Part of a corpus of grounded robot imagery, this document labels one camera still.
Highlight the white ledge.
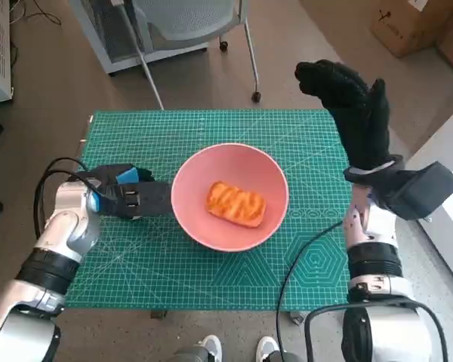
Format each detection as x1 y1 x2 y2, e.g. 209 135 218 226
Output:
399 101 453 302

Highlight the green cutting mat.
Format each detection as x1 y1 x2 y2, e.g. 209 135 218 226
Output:
66 109 354 311

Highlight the white shoe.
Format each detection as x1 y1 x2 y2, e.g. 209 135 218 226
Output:
256 336 279 362
200 334 223 362

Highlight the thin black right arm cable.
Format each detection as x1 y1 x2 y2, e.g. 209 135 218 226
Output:
276 221 344 362

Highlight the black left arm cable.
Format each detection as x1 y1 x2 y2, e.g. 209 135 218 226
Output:
32 157 114 238

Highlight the grey robot leg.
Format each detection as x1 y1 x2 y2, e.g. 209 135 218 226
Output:
171 346 212 362
266 350 300 362

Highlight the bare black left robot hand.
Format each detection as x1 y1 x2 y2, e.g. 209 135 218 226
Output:
92 162 173 220

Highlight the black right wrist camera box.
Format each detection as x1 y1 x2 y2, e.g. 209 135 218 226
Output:
381 161 453 222

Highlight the grey robot left leg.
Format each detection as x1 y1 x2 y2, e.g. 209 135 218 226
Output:
171 346 212 362

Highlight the black floor cable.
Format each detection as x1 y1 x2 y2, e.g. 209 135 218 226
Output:
9 0 61 27

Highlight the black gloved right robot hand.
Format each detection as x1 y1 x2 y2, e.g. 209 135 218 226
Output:
294 59 393 170

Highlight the grey robot right leg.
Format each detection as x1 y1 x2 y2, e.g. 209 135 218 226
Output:
266 350 300 362

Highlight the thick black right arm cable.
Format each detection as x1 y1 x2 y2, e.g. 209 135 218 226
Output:
304 296 448 362

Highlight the large cardboard box with print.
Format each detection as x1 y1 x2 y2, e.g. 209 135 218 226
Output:
369 0 453 60

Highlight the grey mesh chair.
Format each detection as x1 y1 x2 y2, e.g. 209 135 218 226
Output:
112 0 263 110

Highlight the pink bowl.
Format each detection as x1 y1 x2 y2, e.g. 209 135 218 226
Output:
171 142 290 253

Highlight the rectangular striped bread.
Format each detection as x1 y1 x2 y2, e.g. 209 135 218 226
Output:
205 180 268 229

